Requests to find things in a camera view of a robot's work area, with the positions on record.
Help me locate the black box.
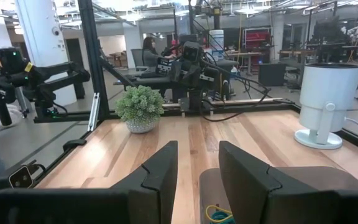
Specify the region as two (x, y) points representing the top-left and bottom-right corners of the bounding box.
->
(258, 63), (287, 87)

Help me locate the silver aluminium bracket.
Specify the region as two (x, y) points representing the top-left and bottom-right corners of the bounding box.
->
(87, 92), (101, 132)

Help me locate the white round pillar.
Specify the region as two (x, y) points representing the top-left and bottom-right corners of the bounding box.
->
(14, 0), (78, 106)

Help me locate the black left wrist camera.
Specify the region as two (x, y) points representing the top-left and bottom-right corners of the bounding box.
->
(181, 40), (202, 63)

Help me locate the teal rubber band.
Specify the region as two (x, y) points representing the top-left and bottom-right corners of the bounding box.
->
(209, 211), (236, 224)

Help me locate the green artificial potted plant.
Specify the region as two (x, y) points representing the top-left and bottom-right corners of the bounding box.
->
(114, 85), (166, 135)

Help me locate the small black frame clamp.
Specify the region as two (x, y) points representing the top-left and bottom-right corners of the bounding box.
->
(62, 139), (87, 152)

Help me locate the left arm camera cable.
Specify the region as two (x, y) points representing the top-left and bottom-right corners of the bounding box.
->
(199, 51), (273, 123)

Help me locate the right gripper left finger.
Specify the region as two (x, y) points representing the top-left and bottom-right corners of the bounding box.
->
(0, 140), (179, 224)

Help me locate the yellow rubber band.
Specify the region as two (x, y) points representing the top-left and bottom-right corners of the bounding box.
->
(205, 204), (233, 224)

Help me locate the white barrel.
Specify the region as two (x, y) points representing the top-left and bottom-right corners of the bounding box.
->
(209, 29), (225, 62)

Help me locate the person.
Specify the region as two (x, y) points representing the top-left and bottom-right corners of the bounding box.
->
(141, 36), (175, 78)

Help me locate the red storage rack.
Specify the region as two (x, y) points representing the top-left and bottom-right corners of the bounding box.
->
(242, 27), (273, 55)

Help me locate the grey office chair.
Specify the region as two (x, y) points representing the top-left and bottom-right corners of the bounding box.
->
(131, 48), (150, 72)

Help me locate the grey-brown plastic bin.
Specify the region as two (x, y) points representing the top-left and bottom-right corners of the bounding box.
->
(198, 166), (358, 224)

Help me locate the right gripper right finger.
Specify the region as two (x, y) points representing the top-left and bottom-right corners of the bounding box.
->
(218, 140), (358, 224)

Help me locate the black table-level camera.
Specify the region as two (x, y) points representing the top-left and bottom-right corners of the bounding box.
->
(0, 160), (46, 190)

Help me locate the white cup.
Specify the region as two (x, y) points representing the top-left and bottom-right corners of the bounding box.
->
(293, 62), (358, 151)

